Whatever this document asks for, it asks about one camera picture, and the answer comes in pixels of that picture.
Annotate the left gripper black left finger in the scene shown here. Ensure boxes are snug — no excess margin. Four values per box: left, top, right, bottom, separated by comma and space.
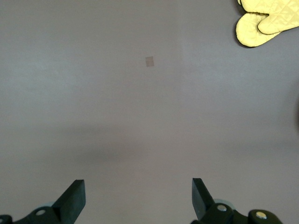
13, 179, 86, 224

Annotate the small brown tape marker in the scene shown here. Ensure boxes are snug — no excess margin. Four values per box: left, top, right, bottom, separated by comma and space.
144, 56, 156, 69

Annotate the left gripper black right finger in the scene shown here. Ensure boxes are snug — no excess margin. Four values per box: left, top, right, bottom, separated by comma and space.
191, 178, 284, 224

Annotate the yellow quilted oven mitt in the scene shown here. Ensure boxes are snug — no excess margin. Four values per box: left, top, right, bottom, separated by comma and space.
235, 12, 282, 49
237, 0, 299, 35

